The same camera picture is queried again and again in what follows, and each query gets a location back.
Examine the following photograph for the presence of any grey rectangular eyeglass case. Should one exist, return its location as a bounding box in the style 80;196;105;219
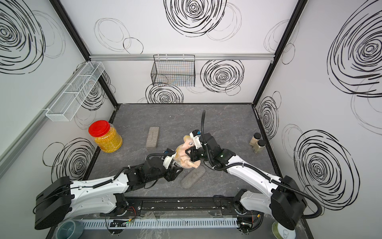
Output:
146;126;160;150

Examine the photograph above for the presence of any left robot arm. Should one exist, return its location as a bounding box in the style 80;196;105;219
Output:
33;155;183;230

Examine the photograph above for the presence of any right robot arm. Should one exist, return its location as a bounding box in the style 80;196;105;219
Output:
179;133;323;230

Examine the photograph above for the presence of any grey oval eyeglass case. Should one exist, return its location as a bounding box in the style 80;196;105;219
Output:
181;166;206;189

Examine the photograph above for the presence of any brown spice bottle far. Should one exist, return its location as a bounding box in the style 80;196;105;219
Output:
249;132;262;147

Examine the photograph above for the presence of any brown spice bottle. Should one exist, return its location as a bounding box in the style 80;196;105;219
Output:
249;132;262;147
253;139;266;153

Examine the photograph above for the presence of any brown spice bottle near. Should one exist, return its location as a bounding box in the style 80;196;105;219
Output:
253;139;266;153

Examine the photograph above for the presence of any red lid yellow jar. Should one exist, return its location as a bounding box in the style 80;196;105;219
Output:
88;120;123;153

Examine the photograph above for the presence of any teal tape roll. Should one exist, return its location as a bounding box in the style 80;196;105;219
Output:
55;220;85;239

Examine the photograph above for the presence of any white mesh shelf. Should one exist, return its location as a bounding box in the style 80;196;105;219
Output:
45;61;105;121

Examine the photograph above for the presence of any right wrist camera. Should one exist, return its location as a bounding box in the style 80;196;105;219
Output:
190;129;202;149

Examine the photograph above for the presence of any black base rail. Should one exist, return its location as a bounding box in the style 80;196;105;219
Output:
59;196;302;216

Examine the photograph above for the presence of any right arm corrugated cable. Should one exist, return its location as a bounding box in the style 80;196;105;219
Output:
200;110;323;219

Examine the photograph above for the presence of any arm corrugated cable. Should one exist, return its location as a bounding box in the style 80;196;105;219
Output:
200;110;323;219
92;150;177;189

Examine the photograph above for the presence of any white slotted cable duct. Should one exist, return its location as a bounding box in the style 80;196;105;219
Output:
80;218;239;230

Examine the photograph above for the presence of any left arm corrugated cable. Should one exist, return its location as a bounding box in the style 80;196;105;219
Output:
92;150;177;189

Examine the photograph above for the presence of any black wire basket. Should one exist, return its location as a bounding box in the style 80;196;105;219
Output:
150;54;196;87

